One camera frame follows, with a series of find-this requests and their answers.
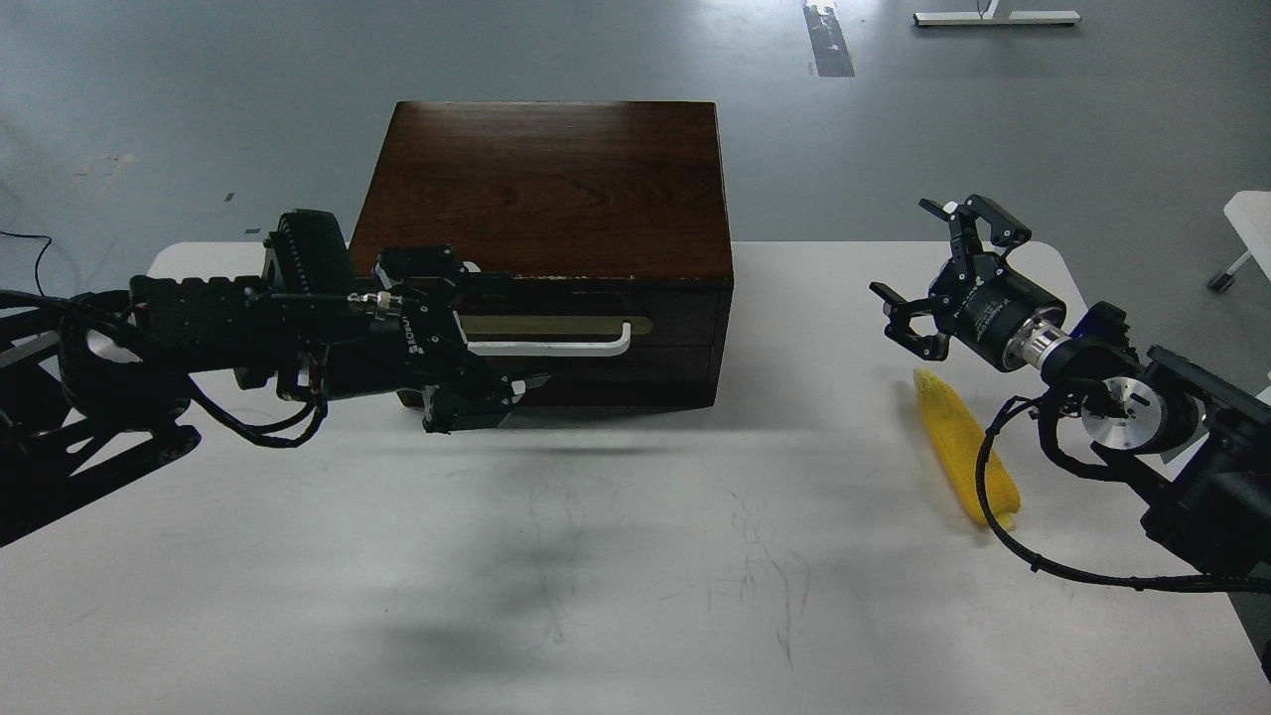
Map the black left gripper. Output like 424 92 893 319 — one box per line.
318 245 549 434

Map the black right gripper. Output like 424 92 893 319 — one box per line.
871 196 1066 372

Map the yellow corn cob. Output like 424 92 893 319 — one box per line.
913 367 1021 530

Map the white drawer handle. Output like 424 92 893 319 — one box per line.
466 321 633 358

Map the wooden drawer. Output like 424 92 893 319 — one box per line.
458 288 719 345

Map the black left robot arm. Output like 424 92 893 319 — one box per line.
1 210 547 544

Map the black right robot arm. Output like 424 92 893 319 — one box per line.
871 196 1270 594

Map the dark wooden cabinet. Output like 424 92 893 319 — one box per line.
351 102 733 410

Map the grey floor tape strip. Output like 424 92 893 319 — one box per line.
799 1 855 77

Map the white table leg base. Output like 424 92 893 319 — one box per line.
913 1 1083 28

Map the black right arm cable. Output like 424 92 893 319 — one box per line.
974 395 1271 596

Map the black floor cable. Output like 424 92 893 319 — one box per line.
0 230 55 297

